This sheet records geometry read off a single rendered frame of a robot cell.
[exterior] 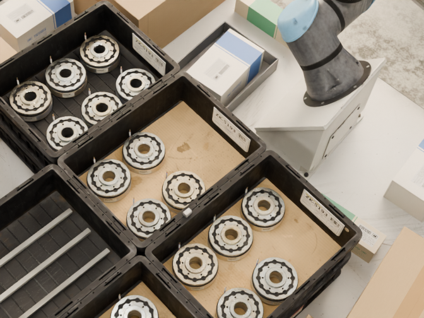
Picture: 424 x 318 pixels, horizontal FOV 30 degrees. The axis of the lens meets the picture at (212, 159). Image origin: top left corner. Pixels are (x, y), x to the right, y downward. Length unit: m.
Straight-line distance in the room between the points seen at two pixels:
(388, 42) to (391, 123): 1.15
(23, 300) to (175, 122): 0.58
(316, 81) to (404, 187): 0.35
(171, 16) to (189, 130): 0.38
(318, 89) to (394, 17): 1.52
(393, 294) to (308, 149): 0.42
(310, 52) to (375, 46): 1.41
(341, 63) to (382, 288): 0.55
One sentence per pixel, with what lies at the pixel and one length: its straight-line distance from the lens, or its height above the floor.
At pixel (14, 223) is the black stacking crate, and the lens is 1.88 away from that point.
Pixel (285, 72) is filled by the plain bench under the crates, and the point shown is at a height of 0.70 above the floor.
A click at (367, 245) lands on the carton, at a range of 1.98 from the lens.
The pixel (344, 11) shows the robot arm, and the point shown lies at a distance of 1.98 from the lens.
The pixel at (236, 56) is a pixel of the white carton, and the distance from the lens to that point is 2.17.
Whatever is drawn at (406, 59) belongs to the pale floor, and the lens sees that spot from 3.33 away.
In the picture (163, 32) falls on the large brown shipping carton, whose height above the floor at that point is 0.77.
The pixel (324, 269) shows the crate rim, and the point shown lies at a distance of 1.74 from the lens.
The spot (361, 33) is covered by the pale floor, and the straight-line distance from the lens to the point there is 3.37.
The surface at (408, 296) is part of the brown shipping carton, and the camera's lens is 1.84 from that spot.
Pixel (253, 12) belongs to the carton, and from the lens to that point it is 2.34.
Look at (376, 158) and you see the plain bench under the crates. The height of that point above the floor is 0.70.
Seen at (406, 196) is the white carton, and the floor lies 0.76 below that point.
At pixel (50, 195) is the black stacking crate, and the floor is 0.83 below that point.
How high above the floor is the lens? 2.50
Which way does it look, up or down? 59 degrees down
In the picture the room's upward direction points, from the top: 8 degrees clockwise
